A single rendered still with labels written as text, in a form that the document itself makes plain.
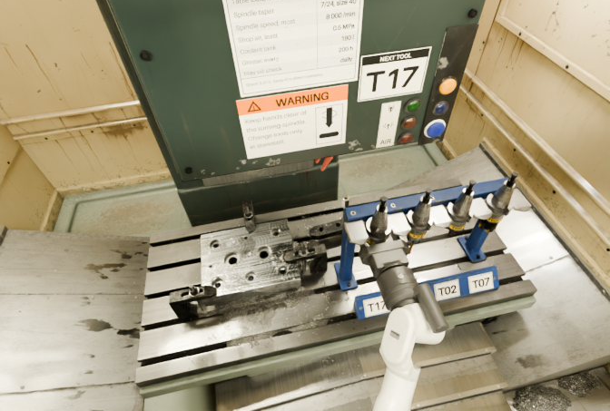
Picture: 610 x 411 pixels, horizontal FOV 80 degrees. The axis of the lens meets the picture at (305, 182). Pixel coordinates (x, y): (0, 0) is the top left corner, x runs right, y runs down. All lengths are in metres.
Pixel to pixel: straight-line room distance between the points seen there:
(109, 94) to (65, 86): 0.16
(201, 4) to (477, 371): 1.25
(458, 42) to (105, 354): 1.40
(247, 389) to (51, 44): 1.39
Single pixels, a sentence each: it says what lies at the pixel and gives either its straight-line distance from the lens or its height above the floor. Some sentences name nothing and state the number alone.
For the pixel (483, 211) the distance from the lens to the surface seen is 1.04.
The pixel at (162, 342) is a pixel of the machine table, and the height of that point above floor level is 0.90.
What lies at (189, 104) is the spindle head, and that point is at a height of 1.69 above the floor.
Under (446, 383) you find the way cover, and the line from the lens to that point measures 1.32.
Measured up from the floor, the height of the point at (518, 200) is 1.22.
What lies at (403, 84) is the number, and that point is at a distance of 0.55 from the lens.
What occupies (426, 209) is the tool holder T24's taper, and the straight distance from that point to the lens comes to 0.91.
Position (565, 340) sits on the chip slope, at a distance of 1.47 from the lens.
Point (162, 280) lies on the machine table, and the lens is 1.31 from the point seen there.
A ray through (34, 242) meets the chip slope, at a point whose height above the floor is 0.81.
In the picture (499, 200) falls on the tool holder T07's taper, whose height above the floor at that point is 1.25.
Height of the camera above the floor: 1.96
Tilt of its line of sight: 46 degrees down
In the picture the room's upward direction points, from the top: 3 degrees counter-clockwise
